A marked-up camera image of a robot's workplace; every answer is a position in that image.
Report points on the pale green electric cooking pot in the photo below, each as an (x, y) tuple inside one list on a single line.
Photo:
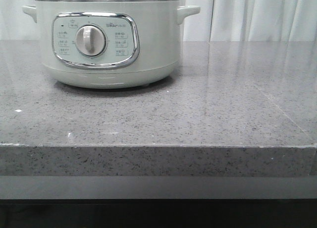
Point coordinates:
[(109, 44)]

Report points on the white curtain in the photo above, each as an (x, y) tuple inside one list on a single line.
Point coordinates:
[(218, 20)]

